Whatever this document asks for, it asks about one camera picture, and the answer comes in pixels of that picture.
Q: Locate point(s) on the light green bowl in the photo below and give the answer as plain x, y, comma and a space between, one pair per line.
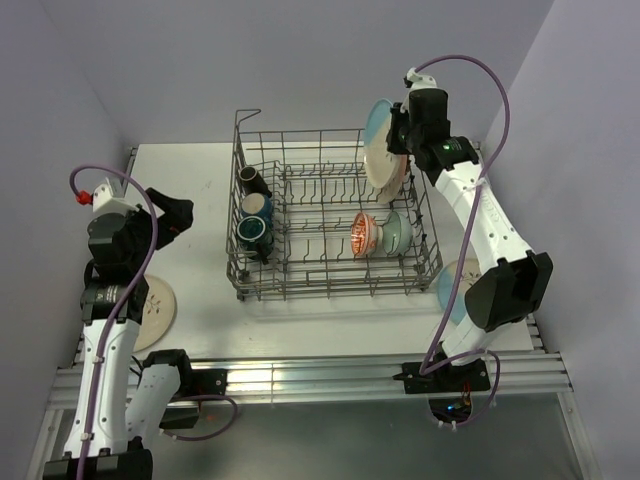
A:
398, 234

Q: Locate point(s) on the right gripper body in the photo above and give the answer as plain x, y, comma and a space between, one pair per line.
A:
400, 130

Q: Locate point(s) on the pink and cream plate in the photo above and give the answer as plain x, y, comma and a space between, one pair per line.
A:
390, 190

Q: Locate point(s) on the pink cream plate near edge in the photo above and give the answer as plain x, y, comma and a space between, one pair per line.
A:
159, 312

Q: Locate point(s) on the orange patterned bowl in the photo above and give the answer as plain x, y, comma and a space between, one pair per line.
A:
365, 235

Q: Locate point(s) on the dark blue mug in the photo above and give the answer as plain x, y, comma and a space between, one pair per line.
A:
257, 204

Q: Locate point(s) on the dark green mug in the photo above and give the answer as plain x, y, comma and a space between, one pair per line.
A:
255, 236

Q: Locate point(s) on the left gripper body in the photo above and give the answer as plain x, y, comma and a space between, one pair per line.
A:
140, 223

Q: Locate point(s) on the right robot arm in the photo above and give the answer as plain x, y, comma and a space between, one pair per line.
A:
513, 277

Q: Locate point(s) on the blue and cream plate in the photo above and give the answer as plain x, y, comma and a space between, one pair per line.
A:
380, 164

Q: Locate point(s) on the grey wire dish rack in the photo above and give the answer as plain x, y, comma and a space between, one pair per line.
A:
318, 184

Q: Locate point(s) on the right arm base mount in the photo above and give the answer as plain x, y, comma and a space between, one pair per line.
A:
457, 383

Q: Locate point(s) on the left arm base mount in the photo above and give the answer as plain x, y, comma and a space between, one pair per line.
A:
183, 413

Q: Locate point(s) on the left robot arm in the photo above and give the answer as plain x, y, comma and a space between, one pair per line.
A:
112, 431

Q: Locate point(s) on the blue cream plate right side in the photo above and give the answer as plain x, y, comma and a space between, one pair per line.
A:
444, 285

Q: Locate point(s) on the aluminium rail frame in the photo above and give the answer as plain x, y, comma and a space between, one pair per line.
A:
333, 349

